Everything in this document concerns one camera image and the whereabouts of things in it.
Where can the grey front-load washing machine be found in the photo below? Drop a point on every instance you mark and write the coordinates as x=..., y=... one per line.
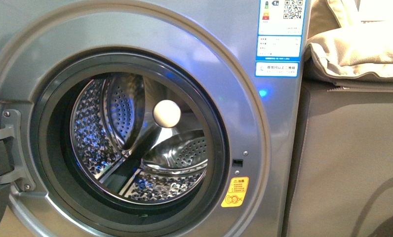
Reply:
x=129, y=118

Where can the grey sofa side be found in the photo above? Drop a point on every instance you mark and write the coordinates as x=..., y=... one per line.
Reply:
x=341, y=176

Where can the white energy label sticker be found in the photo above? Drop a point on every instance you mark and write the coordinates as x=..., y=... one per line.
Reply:
x=280, y=38

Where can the beige sofa cushion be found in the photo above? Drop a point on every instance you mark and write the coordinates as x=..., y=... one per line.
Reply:
x=344, y=51

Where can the orange warning sticker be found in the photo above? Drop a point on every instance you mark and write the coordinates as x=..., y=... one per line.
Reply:
x=236, y=192

